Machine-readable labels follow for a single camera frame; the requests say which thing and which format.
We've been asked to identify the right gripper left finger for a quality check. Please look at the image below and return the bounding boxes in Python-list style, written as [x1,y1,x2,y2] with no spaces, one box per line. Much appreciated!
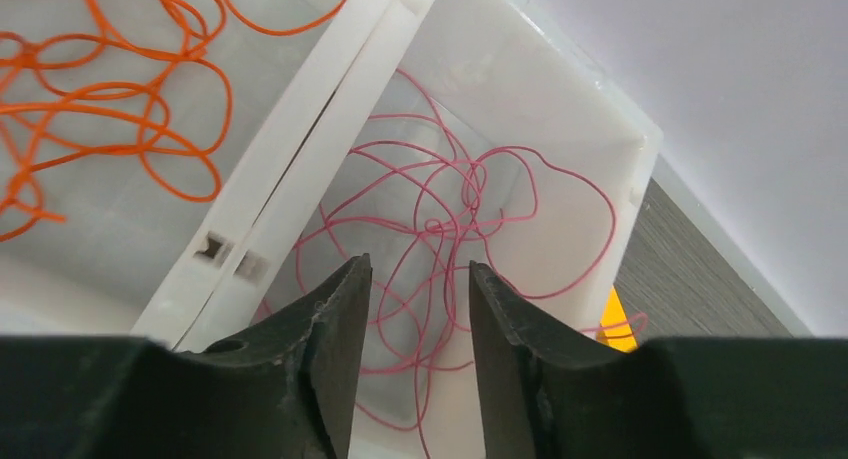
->
[1,254,372,458]

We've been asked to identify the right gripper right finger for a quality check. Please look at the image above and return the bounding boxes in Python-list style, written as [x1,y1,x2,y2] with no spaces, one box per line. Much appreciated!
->
[469,262,847,458]

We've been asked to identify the thin red cable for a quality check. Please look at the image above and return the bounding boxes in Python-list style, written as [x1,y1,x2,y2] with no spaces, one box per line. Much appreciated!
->
[254,68,651,459]

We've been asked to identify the orange cable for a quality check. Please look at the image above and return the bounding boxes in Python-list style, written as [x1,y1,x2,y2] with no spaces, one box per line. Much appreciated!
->
[0,0,362,244]

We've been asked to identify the white three-compartment bin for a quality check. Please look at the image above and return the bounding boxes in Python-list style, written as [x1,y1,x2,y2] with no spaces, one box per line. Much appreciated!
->
[1,0,663,458]

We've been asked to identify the yellow triangular plastic frame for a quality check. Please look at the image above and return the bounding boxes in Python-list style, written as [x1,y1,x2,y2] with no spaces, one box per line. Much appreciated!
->
[595,288,646,352]

